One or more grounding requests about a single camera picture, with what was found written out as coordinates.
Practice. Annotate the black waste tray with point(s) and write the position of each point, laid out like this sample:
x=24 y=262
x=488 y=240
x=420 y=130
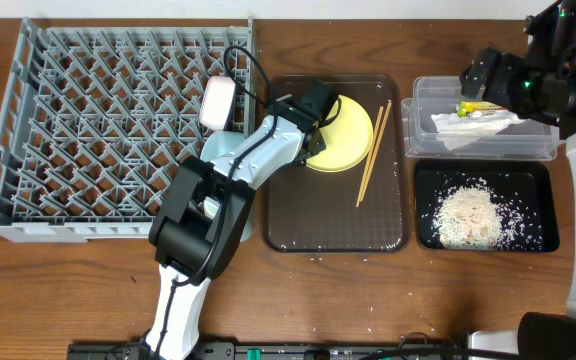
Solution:
x=525 y=177

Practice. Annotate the clear plastic bin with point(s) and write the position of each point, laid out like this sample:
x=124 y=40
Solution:
x=433 y=128

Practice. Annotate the grey plastic dish rack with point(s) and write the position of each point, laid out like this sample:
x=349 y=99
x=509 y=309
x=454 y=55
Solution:
x=95 y=122

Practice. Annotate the white paper napkin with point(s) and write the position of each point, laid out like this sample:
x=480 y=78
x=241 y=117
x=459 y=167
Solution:
x=455 y=132

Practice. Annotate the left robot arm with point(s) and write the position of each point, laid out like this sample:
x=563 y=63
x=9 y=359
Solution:
x=200 y=223

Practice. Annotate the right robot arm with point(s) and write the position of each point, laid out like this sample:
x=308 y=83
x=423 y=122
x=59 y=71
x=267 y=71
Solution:
x=553 y=33

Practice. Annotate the light blue bowl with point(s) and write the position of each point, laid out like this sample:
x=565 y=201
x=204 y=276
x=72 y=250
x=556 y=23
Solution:
x=219 y=143

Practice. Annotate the green snack wrapper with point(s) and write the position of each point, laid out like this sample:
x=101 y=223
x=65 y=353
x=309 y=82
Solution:
x=478 y=109

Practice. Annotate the dark brown serving tray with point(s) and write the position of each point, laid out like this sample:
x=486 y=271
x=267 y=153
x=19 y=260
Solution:
x=306 y=211

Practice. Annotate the wooden chopstick left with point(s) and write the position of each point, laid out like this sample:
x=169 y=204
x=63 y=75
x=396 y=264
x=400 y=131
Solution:
x=369 y=156

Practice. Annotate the wooden chopstick right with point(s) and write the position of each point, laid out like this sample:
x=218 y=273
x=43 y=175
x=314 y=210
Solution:
x=380 y=134

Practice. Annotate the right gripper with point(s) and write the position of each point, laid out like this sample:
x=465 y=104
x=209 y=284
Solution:
x=507 y=67

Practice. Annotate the yellow plate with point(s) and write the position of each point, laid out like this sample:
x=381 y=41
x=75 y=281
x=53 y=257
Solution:
x=348 y=138

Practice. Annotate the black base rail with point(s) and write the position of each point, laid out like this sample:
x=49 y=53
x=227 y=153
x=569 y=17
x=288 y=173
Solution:
x=230 y=351

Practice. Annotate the white cup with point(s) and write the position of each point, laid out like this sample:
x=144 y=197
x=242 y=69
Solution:
x=210 y=207

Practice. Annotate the wooden chopstick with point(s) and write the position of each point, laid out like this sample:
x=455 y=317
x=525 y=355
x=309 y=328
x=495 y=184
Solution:
x=380 y=134
x=369 y=156

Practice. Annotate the spilled rice pile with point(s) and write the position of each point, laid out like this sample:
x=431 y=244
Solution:
x=471 y=213

